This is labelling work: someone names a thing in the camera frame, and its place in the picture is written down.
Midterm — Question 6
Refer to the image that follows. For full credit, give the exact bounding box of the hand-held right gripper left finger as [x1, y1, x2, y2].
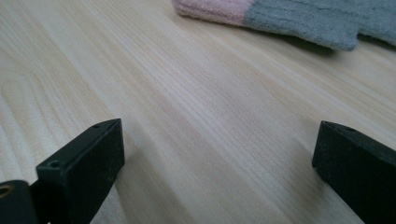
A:
[31, 118, 126, 224]

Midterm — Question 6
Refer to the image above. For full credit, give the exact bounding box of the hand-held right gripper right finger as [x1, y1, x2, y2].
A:
[312, 120, 396, 224]

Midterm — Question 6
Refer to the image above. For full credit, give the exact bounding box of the grey and pink knit glove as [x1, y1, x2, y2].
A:
[171, 0, 396, 51]

